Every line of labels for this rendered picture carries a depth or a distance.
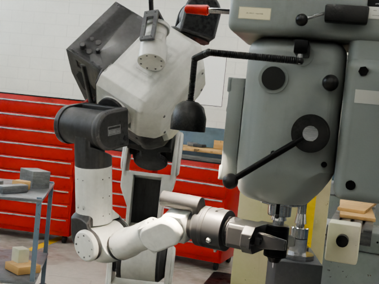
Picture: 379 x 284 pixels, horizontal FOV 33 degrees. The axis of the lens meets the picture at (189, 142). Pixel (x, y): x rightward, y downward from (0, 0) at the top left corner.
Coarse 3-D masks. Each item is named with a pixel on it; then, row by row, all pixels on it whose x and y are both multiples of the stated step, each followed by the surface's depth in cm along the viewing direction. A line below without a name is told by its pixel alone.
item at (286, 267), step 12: (288, 252) 168; (312, 252) 178; (276, 264) 164; (288, 264) 163; (300, 264) 163; (312, 264) 163; (276, 276) 164; (288, 276) 163; (300, 276) 163; (312, 276) 163
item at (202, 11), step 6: (186, 6) 142; (192, 6) 142; (198, 6) 142; (204, 6) 141; (186, 12) 143; (192, 12) 142; (198, 12) 142; (204, 12) 141; (210, 12) 142; (216, 12) 141; (222, 12) 141; (228, 12) 141
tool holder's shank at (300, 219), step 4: (300, 208) 168; (304, 208) 167; (300, 212) 168; (304, 212) 167; (296, 216) 168; (300, 216) 167; (304, 216) 168; (296, 220) 168; (300, 220) 167; (304, 220) 167; (296, 224) 168; (300, 224) 168; (304, 224) 168
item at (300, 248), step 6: (294, 234) 167; (300, 234) 167; (306, 234) 167; (300, 240) 167; (306, 240) 167; (294, 246) 167; (300, 246) 167; (306, 246) 168; (294, 252) 167; (300, 252) 167
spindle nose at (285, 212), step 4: (268, 208) 129; (272, 208) 128; (280, 208) 127; (284, 208) 127; (288, 208) 128; (268, 212) 129; (272, 212) 128; (280, 212) 127; (284, 212) 127; (288, 212) 128; (280, 216) 127; (284, 216) 128; (288, 216) 128
